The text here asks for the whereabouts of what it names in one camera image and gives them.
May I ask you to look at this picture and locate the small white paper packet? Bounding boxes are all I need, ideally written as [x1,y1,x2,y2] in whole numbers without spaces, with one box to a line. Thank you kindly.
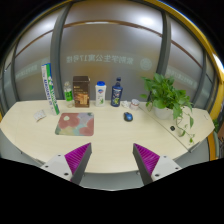
[34,110,46,121]

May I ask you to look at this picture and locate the small white round container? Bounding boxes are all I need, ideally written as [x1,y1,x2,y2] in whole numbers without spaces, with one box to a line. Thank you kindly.
[130,99,140,110]

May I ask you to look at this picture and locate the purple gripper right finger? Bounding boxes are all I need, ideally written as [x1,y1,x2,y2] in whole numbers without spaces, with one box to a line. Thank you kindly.
[133,143,181,185]

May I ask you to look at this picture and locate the white blue-cap bottle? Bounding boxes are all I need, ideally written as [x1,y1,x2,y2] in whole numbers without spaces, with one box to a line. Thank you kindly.
[95,81,106,107]

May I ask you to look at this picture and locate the brown rectangular box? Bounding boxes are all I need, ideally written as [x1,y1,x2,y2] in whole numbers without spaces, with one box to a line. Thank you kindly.
[73,76,90,107]

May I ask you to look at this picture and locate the clear green-label water bottle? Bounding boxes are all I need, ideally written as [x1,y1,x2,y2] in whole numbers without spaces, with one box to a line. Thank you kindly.
[64,81,74,108]

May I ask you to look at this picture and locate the blue computer mouse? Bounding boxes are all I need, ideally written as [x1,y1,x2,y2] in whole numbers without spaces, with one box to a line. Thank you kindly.
[124,112,133,122]

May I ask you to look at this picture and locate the green white tall box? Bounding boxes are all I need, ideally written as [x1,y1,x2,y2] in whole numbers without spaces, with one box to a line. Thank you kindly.
[41,63,60,115]

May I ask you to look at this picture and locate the small white crumpled object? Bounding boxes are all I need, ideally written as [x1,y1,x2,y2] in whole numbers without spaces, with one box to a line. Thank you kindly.
[121,101,129,108]

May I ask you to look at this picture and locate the green potted plant white pot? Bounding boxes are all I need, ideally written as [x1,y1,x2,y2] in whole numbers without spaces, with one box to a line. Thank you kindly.
[141,73,195,144]

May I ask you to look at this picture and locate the dark blue bottle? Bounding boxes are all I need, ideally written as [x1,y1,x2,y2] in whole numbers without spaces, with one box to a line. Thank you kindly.
[111,77,123,107]

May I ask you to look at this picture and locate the floral pastel mouse pad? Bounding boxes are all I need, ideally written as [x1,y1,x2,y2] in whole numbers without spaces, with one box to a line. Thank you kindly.
[55,112,94,136]

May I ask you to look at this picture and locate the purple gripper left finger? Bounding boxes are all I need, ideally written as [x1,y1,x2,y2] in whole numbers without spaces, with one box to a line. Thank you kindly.
[41,143,92,185]

